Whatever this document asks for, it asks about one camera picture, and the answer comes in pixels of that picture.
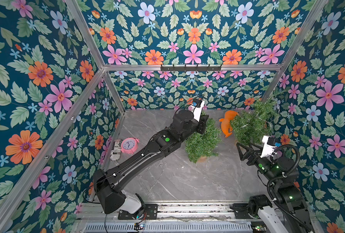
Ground green christmas tree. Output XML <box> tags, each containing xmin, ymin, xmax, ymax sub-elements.
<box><xmin>230</xmin><ymin>99</ymin><xmax>278</xmax><ymax>146</ymax></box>
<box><xmin>185</xmin><ymin>118</ymin><xmax>222</xmax><ymax>163</ymax></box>

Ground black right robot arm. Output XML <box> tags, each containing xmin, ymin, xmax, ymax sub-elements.
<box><xmin>231</xmin><ymin>143</ymin><xmax>314</xmax><ymax>233</ymax></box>

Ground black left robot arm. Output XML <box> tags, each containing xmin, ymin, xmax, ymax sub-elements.
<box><xmin>93</xmin><ymin>109</ymin><xmax>209</xmax><ymax>219</ymax></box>

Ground orange plush toy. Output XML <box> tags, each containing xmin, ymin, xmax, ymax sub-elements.
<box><xmin>219</xmin><ymin>110</ymin><xmax>239</xmax><ymax>138</ymax></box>

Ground pink alarm clock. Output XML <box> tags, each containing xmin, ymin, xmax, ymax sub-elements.
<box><xmin>121</xmin><ymin>137</ymin><xmax>139</xmax><ymax>154</ymax></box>

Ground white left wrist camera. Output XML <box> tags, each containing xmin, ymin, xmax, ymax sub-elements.
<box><xmin>188</xmin><ymin>99</ymin><xmax>204</xmax><ymax>121</ymax></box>

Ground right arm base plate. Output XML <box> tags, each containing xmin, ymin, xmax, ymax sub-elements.
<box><xmin>230</xmin><ymin>203</ymin><xmax>259</xmax><ymax>219</ymax></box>

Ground black coat hook rail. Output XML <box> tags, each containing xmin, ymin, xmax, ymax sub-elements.
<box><xmin>160</xmin><ymin>65</ymin><xmax>222</xmax><ymax>72</ymax></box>

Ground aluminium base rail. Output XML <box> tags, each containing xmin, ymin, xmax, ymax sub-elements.
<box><xmin>82</xmin><ymin>200</ymin><xmax>318</xmax><ymax>223</ymax></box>

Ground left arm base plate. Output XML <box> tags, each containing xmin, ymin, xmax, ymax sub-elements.
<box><xmin>118</xmin><ymin>204</ymin><xmax>158</xmax><ymax>221</ymax></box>

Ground aluminium frame struts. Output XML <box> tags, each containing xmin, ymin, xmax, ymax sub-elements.
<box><xmin>0</xmin><ymin>1</ymin><xmax>314</xmax><ymax>233</ymax></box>

